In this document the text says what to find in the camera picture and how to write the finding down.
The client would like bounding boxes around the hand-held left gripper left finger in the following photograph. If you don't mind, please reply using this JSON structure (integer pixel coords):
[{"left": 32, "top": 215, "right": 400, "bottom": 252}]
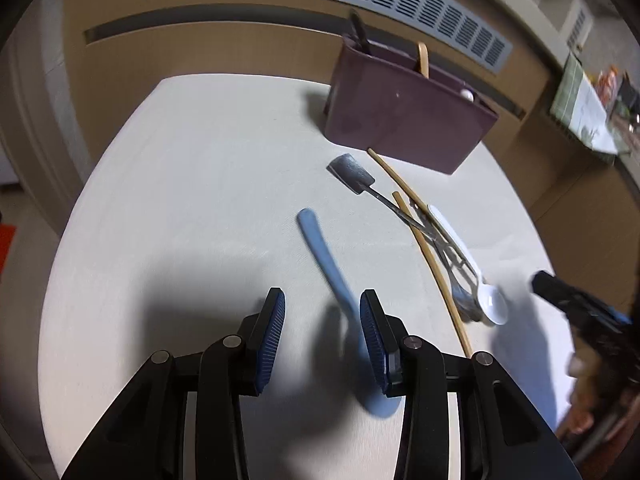
[{"left": 61, "top": 287, "right": 287, "bottom": 480}]

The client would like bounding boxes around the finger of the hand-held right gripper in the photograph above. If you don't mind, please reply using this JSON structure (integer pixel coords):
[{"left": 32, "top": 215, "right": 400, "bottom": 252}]
[{"left": 531, "top": 270, "right": 593, "bottom": 313}]

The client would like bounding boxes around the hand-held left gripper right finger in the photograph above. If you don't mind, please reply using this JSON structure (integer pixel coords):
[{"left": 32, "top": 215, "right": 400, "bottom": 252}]
[{"left": 359, "top": 288, "right": 583, "bottom": 480}]

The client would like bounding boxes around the white plastic spoon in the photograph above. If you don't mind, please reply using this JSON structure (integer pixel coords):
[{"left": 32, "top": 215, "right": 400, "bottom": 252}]
[{"left": 426, "top": 204, "right": 509, "bottom": 326}]

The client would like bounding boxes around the metal fork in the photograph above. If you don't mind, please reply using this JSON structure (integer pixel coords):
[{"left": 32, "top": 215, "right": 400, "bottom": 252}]
[{"left": 407, "top": 202, "right": 481, "bottom": 291}]

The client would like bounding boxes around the light blue plastic spoon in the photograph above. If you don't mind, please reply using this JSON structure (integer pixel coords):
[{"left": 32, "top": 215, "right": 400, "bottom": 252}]
[{"left": 296, "top": 208, "right": 401, "bottom": 418}]

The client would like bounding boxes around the grey shovel-shaped metal spoon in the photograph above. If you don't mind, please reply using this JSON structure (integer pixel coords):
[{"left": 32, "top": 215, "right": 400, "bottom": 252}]
[{"left": 327, "top": 154, "right": 438, "bottom": 241}]

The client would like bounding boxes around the purple utensil holder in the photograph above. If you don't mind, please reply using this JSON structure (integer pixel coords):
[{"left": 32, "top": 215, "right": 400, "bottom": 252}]
[{"left": 322, "top": 34, "right": 499, "bottom": 176}]

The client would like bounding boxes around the person's right hand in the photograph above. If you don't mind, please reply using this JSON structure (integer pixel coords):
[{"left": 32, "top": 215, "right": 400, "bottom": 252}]
[{"left": 559, "top": 350, "right": 603, "bottom": 438}]

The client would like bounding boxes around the green checked cloth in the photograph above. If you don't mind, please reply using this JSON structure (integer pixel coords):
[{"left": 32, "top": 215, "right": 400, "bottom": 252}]
[{"left": 549, "top": 52, "right": 621, "bottom": 161}]

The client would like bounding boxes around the red floor mat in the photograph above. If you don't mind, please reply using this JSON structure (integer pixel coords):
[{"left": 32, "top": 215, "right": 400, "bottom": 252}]
[{"left": 0, "top": 225, "right": 17, "bottom": 273}]

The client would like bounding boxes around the wooden counter cabinet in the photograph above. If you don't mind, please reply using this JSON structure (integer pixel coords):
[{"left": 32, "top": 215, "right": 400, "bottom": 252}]
[{"left": 60, "top": 0, "right": 640, "bottom": 281}]

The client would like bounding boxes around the small wall vent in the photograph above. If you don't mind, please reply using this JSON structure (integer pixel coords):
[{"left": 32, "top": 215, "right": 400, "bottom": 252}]
[{"left": 567, "top": 7, "right": 587, "bottom": 44}]

